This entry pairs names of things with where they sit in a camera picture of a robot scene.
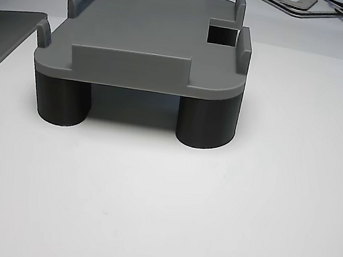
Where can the grey holder with black legs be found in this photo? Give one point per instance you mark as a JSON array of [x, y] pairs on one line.
[[142, 54]]

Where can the grey flat plate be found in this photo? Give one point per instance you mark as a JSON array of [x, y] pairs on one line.
[[5, 35]]

